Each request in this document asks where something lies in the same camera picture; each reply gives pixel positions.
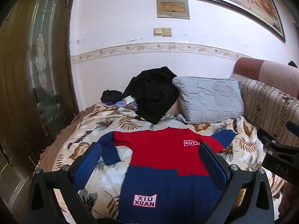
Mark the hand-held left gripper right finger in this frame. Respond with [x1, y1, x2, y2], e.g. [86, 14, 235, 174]
[198, 142, 275, 224]

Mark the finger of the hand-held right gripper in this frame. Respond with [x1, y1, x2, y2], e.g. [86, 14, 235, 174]
[257, 121, 299, 155]

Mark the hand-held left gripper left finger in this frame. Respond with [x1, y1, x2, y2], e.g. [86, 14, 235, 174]
[26, 142, 102, 224]

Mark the red and blue sweater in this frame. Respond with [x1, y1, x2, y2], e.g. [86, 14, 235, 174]
[98, 127, 239, 224]

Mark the small dark clothes pile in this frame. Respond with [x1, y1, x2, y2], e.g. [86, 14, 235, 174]
[103, 97, 139, 111]

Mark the leaf print blanket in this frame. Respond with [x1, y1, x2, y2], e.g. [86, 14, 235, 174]
[53, 104, 284, 224]

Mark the striped floral sofa backrest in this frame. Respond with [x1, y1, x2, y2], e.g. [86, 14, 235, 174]
[241, 78, 299, 141]

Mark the brown frilled bed cover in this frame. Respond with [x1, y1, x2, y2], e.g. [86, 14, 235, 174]
[35, 109, 94, 176]

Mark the pink sofa cushion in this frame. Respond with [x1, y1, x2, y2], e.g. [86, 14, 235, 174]
[230, 57, 299, 92]

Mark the grey quilted pillow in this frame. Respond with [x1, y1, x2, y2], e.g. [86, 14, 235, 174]
[172, 76, 244, 124]

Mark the pink pillow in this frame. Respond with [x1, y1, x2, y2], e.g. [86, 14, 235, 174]
[167, 97, 184, 116]

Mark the small dark cloth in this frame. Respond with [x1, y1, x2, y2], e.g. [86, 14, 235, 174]
[101, 90, 123, 103]

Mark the black garment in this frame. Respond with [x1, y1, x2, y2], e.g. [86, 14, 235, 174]
[123, 66, 180, 125]

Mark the wooden door with glass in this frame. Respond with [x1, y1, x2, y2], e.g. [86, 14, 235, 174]
[0, 0, 80, 224]

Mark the metal wall panel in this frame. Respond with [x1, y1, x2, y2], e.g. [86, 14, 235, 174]
[156, 0, 190, 19]

